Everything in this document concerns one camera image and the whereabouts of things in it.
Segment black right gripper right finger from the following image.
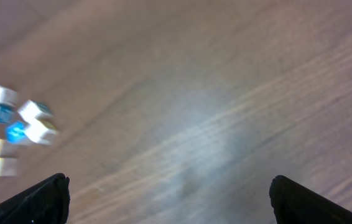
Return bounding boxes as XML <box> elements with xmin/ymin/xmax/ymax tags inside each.
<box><xmin>269</xmin><ymin>175</ymin><xmax>352</xmax><ymax>224</ymax></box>

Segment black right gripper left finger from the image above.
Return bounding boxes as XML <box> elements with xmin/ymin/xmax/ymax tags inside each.
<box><xmin>0</xmin><ymin>173</ymin><xmax>70</xmax><ymax>224</ymax></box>

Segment white block brown picture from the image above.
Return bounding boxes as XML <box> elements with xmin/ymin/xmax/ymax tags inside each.
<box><xmin>24</xmin><ymin>119</ymin><xmax>59</xmax><ymax>145</ymax></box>

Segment brown cardboard backdrop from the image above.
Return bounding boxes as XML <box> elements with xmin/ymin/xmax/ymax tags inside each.
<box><xmin>0</xmin><ymin>0</ymin><xmax>76</xmax><ymax>50</ymax></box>

